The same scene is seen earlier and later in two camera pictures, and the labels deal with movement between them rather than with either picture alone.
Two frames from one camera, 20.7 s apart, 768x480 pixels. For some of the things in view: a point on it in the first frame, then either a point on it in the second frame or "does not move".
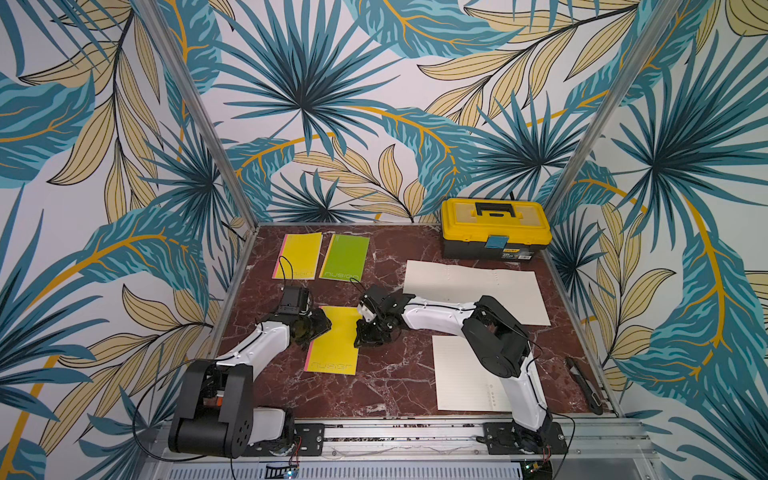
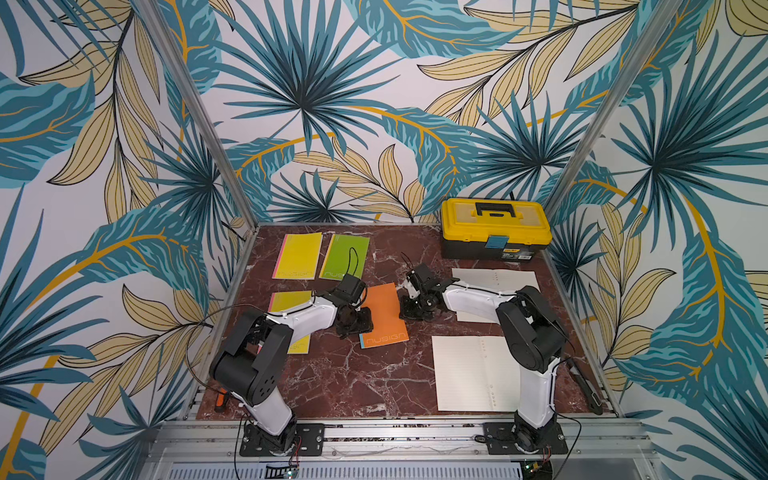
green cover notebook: [345, 257] does not move
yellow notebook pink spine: [302, 250] does not move
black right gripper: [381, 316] to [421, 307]
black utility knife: [595, 401] does not move
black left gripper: [323, 325] to [365, 327]
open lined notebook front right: [463, 381] does not move
